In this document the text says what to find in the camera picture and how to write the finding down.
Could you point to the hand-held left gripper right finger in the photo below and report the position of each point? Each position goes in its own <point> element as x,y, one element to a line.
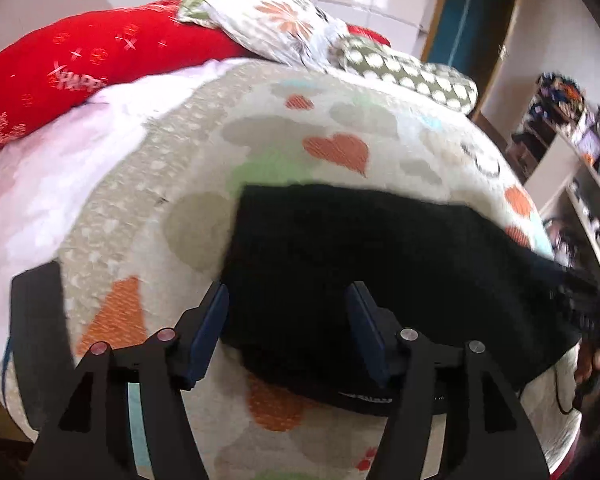
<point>366,327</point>

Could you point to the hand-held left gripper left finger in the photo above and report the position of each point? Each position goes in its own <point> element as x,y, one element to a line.
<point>207,327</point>

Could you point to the black pants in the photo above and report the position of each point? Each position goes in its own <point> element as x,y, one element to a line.
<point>380,270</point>

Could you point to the person's right hand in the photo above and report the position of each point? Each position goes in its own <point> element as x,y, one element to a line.
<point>595,365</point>

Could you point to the white cluttered shelf unit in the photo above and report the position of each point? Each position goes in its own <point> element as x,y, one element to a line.
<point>570,160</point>

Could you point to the heart print blanket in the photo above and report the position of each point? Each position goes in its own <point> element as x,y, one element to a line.
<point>290,150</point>

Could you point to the pale pink bed sheet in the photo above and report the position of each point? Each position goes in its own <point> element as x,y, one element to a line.
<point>55,180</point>

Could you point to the green polka dot pillow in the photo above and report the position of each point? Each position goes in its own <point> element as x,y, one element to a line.
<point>405,72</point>

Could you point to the red printed pillow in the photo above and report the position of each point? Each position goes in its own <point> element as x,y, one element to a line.
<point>85,65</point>

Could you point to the floral white pillow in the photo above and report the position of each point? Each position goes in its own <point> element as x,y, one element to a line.
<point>275,20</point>

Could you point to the blue door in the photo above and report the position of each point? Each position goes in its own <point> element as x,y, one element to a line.
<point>465,15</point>

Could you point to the white round headboard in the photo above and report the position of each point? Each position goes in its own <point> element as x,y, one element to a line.
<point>35,7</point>

